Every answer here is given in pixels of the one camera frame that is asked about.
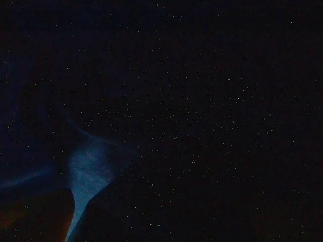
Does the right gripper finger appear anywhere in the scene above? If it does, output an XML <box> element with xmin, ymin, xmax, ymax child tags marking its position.
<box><xmin>0</xmin><ymin>188</ymin><xmax>75</xmax><ymax>242</ymax></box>

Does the blue t-shirt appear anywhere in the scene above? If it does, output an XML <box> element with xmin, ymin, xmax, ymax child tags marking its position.
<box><xmin>0</xmin><ymin>0</ymin><xmax>323</xmax><ymax>242</ymax></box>

